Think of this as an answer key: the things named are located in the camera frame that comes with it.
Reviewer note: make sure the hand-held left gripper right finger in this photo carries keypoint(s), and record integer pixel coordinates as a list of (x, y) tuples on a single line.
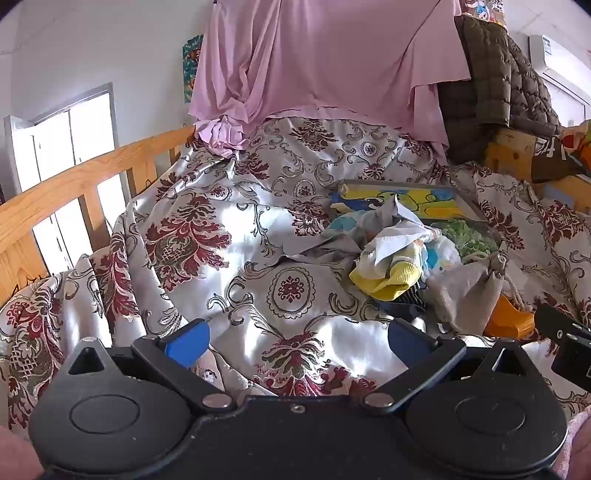
[(407, 340)]

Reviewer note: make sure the teal wall poster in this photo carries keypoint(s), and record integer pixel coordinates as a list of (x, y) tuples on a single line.
[(191, 69)]

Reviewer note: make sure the wooden bed rail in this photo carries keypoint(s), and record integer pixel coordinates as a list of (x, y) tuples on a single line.
[(60, 181)]

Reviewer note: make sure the cartoon wall poster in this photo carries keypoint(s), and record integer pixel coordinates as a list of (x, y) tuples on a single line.
[(482, 11)]

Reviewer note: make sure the grey tray with cartoon print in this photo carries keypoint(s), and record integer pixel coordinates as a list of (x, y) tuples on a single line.
[(429, 201)]

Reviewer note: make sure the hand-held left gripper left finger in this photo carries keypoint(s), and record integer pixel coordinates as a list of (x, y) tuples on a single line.
[(187, 345)]

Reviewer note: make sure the clear container of green beads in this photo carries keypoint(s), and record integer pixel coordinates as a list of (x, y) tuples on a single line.
[(466, 237)]

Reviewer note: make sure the brown printed cloth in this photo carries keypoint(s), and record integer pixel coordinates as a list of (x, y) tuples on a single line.
[(551, 159)]

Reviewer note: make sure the orange plastic object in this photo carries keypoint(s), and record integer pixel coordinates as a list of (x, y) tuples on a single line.
[(508, 318)]

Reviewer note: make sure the floral satin bedspread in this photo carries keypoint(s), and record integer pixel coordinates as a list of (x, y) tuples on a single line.
[(249, 258)]

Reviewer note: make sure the olive quilted jacket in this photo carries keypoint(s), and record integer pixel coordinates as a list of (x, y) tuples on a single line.
[(489, 78)]

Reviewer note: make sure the orange green patterned cloth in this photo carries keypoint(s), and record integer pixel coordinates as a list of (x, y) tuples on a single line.
[(579, 141)]

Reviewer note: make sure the grey cloth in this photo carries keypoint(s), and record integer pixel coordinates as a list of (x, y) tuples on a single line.
[(332, 242)]

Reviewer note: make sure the yellow cuffed sock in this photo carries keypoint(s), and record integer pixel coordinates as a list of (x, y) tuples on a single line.
[(390, 272)]

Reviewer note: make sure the black dotted sock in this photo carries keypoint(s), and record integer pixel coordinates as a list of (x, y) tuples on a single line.
[(408, 300)]

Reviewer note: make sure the white air conditioner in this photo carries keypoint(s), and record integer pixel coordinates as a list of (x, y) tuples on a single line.
[(561, 57)]

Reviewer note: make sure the white towel with blue print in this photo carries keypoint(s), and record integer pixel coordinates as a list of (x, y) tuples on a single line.
[(443, 261)]

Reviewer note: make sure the pink bed sheet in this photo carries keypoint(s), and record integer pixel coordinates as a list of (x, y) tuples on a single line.
[(323, 60)]

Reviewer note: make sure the wooden bunk frame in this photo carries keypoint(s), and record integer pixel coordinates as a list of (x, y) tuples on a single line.
[(512, 147)]

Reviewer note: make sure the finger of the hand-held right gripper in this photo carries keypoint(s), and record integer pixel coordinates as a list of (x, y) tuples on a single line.
[(556, 323)]

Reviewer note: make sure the white framed window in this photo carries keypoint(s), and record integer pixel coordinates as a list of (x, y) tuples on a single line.
[(55, 138)]

